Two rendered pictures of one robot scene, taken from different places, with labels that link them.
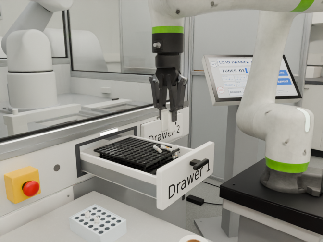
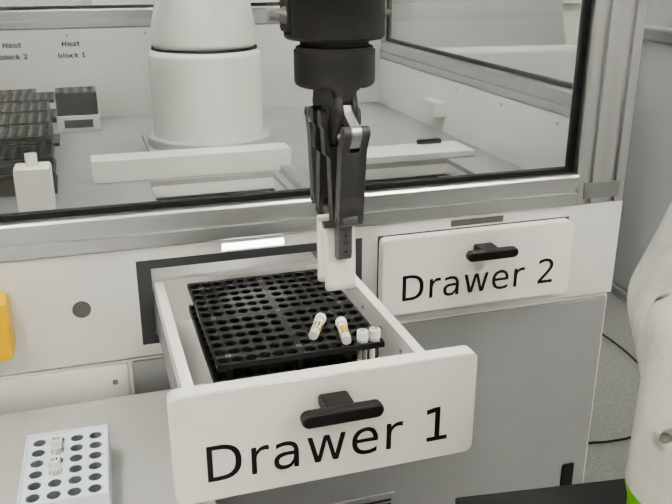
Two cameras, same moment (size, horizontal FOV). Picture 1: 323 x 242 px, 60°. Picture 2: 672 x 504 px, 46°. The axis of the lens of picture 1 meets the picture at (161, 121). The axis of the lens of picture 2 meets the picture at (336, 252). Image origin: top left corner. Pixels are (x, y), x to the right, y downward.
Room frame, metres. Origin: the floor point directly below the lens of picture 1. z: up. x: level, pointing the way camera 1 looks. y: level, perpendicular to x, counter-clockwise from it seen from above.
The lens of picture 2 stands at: (0.24, -0.46, 1.28)
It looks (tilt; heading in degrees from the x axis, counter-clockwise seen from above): 20 degrees down; 36
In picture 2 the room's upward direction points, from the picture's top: straight up
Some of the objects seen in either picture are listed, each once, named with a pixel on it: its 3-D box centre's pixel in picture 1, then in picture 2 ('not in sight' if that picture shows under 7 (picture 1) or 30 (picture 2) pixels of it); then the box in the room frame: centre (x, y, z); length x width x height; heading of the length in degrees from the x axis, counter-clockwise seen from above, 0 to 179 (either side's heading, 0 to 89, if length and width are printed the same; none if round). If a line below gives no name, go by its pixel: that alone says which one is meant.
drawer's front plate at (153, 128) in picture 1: (163, 130); (477, 266); (1.20, -0.01, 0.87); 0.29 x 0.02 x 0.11; 144
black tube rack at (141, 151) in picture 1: (137, 158); (278, 335); (0.87, 0.08, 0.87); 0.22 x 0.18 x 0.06; 54
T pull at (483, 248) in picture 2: not in sight; (488, 250); (1.18, -0.03, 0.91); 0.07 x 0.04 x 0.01; 144
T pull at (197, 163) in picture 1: (197, 163); (338, 406); (0.74, -0.10, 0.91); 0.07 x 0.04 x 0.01; 144
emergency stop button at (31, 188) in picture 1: (30, 187); not in sight; (0.65, 0.33, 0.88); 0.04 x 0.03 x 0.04; 144
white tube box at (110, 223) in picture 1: (97, 224); (67, 477); (0.63, 0.16, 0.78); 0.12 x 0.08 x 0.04; 52
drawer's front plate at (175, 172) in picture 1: (189, 171); (329, 422); (0.76, -0.08, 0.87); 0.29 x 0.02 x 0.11; 144
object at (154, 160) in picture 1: (161, 156); (301, 352); (0.81, 0.00, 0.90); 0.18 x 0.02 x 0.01; 144
